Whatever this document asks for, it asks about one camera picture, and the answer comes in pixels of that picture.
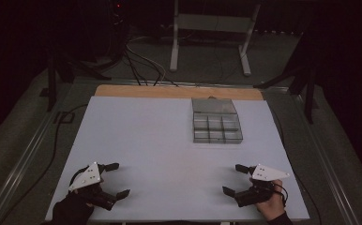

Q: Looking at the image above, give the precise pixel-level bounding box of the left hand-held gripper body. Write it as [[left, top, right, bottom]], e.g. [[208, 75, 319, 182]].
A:
[[68, 161, 118, 211]]

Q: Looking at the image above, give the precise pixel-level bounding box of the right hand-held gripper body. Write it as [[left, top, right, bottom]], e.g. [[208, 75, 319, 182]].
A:
[[234, 163, 291, 208]]

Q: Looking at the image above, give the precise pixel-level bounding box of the person's right hand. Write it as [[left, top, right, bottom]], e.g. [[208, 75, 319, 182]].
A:
[[255, 179, 286, 221]]

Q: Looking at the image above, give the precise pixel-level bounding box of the person's left hand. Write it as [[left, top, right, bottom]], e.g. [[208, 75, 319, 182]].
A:
[[52, 191, 94, 225]]

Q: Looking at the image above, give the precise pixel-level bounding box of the clear plastic compartment box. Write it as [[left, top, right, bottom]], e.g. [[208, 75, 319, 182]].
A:
[[191, 97, 244, 144]]

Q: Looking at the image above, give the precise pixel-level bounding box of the black tripod stand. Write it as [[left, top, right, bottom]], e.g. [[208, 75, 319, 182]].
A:
[[253, 59, 320, 125], [39, 46, 112, 113]]

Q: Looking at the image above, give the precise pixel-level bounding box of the white metal stand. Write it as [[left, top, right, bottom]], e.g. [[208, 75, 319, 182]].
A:
[[169, 0, 262, 77]]

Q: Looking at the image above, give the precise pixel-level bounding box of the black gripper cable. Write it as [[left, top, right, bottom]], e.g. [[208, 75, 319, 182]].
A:
[[272, 182, 289, 208]]

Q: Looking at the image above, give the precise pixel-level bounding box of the black floor cable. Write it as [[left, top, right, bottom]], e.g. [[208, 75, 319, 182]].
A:
[[0, 103, 89, 225], [271, 107, 324, 225]]

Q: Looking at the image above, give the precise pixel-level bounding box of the metal floor rail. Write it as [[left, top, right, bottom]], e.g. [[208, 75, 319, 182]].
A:
[[0, 83, 77, 225], [290, 93, 360, 225]]

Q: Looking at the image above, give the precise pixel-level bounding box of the bundle of cables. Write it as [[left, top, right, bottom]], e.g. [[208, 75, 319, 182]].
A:
[[123, 36, 179, 87]]

